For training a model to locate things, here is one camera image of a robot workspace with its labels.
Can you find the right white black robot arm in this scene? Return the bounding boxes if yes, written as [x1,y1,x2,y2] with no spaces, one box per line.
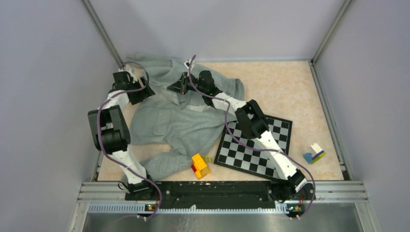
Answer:
[166,70,307,203]

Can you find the grey zip jacket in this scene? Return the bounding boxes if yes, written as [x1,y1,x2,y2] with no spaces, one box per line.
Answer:
[127,53,236,181]

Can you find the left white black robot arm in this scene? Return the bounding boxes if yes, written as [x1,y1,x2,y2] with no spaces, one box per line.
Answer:
[88,68,155,200]

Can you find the blue white green toy blocks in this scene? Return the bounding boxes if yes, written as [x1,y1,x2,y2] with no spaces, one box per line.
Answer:
[303,143,326,164]

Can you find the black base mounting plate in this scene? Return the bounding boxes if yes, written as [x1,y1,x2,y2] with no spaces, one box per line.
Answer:
[125,181,315,209]

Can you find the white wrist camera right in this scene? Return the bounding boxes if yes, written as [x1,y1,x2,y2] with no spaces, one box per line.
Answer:
[183,60,191,69]

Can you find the yellow red toy block stack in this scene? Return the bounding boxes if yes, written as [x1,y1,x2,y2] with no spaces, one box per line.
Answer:
[191,153,213,179]

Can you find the black white checkerboard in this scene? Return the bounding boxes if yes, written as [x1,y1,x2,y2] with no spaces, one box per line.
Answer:
[213,116,293,180]

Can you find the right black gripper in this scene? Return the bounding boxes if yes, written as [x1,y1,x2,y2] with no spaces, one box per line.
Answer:
[167,72,206,96]

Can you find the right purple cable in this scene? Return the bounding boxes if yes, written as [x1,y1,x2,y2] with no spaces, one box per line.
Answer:
[188,54,316,220]

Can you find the aluminium front frame rail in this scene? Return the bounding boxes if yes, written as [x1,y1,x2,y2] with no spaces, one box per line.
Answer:
[70,181,368,232]

